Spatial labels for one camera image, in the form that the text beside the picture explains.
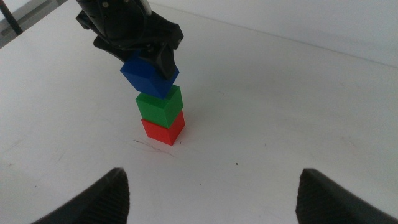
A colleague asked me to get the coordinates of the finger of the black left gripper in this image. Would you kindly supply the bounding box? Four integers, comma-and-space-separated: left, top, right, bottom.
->
152, 45, 180, 80
93, 35, 141, 63

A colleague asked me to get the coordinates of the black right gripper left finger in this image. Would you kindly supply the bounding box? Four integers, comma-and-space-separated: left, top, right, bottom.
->
30, 167, 131, 224

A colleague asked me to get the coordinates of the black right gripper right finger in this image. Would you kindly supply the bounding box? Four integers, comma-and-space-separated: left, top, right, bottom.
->
295, 167, 398, 224

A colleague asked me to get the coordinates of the blue cube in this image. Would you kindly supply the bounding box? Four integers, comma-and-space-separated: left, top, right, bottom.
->
119, 51, 180, 100

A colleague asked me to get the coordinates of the green cube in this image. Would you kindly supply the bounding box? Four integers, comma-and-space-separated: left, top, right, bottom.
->
135, 84, 184, 129

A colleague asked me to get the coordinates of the red cube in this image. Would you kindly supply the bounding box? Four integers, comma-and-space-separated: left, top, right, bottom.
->
141, 110, 186, 146

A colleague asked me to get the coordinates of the black pole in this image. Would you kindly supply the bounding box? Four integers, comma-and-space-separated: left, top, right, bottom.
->
0, 0, 24, 35

